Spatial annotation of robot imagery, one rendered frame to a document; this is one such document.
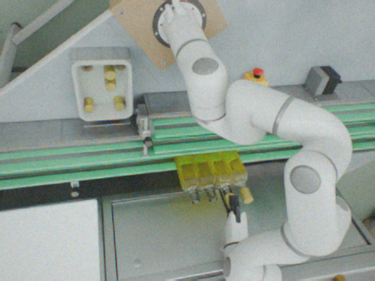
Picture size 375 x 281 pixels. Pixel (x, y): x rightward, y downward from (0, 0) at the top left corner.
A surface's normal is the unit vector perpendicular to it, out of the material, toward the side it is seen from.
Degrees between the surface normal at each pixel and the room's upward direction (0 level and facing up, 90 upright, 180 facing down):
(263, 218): 91
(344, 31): 0
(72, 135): 90
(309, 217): 51
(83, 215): 90
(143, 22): 5
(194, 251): 90
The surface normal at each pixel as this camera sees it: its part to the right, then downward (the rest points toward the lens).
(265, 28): 0.22, 0.69
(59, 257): 0.10, -0.71
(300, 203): -0.70, 0.28
